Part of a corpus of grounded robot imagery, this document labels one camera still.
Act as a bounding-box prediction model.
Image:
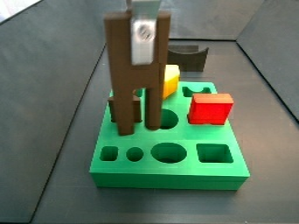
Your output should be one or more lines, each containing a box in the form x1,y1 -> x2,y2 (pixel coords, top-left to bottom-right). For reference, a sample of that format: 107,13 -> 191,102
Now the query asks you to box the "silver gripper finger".
129,0 -> 161,66

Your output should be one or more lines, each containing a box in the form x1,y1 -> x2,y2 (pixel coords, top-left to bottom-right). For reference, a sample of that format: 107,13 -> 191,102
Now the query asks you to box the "brown square-circle two-prong block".
104,11 -> 171,136

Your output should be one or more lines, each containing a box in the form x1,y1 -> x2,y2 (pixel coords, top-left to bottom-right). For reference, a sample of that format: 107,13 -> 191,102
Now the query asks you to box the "dark grey curved regrasp stand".
167,45 -> 209,72

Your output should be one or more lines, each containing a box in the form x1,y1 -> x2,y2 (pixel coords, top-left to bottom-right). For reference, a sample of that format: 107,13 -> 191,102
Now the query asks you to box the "red notched square block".
188,94 -> 233,125

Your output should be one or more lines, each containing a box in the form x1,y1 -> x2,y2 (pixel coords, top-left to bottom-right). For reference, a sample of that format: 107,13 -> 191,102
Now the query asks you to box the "green shape-sorter fixture base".
89,81 -> 249,190

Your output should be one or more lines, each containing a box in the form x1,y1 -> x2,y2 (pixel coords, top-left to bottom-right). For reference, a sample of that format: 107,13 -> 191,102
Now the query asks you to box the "yellow pentagon block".
163,65 -> 180,99

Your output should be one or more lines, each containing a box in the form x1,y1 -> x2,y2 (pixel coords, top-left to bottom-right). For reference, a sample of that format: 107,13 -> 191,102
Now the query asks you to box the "brown star block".
107,95 -> 143,123

